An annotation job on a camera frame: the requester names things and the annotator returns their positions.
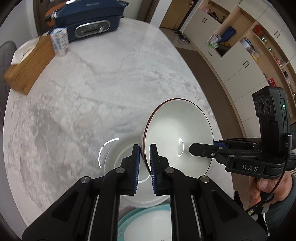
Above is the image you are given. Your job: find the grey quilted chair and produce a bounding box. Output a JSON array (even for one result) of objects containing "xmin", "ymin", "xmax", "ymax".
[{"xmin": 0, "ymin": 41, "xmax": 16, "ymax": 82}]

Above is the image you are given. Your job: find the white and wood wall cabinet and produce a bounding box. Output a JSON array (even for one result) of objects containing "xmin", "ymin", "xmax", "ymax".
[{"xmin": 184, "ymin": 1, "xmax": 295, "ymax": 137}]

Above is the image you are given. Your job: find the wide shallow white bowl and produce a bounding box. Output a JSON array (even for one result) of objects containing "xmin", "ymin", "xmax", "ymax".
[{"xmin": 104, "ymin": 135, "xmax": 171, "ymax": 208}]

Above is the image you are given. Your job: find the large teal floral plate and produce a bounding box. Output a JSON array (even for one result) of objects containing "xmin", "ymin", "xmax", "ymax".
[{"xmin": 117, "ymin": 204, "xmax": 172, "ymax": 241}]

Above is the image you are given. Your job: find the wooden tissue box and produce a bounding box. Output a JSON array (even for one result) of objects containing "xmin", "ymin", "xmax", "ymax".
[{"xmin": 4, "ymin": 36, "xmax": 55, "ymax": 95}]

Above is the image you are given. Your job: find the white tissue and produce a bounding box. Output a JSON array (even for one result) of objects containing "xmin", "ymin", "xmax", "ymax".
[{"xmin": 11, "ymin": 37, "xmax": 40, "ymax": 65}]

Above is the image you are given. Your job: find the navy electric grill appliance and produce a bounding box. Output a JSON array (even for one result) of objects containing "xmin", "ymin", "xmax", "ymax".
[{"xmin": 52, "ymin": 0, "xmax": 129, "ymax": 42}]

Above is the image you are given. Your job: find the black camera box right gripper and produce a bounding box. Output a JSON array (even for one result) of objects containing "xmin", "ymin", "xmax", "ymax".
[{"xmin": 252, "ymin": 86, "xmax": 291, "ymax": 154}]

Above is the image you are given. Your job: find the white bowl with dark rim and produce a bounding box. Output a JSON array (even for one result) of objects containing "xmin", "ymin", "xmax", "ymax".
[{"xmin": 141, "ymin": 98, "xmax": 214, "ymax": 178}]

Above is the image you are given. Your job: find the orange chair back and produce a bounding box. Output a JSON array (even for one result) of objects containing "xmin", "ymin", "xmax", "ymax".
[{"xmin": 44, "ymin": 6, "xmax": 60, "ymax": 27}]

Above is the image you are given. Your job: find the person's right hand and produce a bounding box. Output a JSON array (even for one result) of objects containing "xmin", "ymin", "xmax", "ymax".
[{"xmin": 248, "ymin": 171, "xmax": 293, "ymax": 206}]

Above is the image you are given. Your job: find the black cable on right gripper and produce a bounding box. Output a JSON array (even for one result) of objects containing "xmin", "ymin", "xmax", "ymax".
[{"xmin": 245, "ymin": 133, "xmax": 293, "ymax": 214}]

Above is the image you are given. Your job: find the grey-green right sleeve forearm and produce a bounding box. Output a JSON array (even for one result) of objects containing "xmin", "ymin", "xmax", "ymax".
[{"xmin": 265, "ymin": 174, "xmax": 295, "ymax": 240}]

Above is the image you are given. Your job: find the small milk carton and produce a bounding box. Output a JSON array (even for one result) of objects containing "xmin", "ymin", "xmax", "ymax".
[{"xmin": 50, "ymin": 28, "xmax": 69, "ymax": 57}]

